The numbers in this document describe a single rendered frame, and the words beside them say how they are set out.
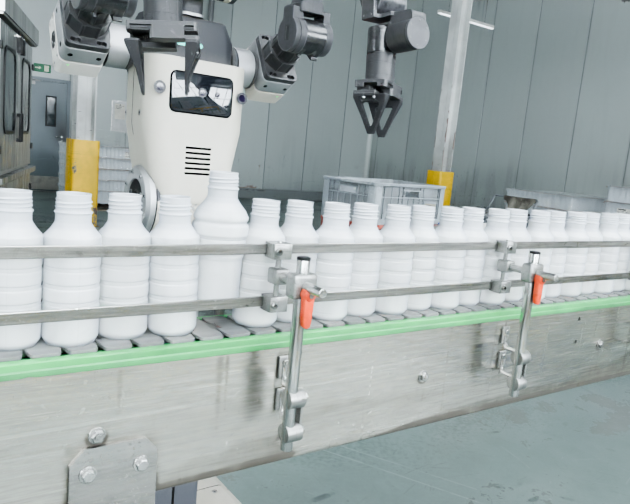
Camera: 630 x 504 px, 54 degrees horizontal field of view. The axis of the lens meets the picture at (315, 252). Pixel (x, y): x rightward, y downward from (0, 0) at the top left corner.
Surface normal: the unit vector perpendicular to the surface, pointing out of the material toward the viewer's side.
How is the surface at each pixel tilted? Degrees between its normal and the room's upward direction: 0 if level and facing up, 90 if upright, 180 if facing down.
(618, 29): 90
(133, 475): 90
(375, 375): 90
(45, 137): 90
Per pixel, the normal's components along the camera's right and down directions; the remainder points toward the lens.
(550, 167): -0.82, 0.01
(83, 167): 0.57, 0.19
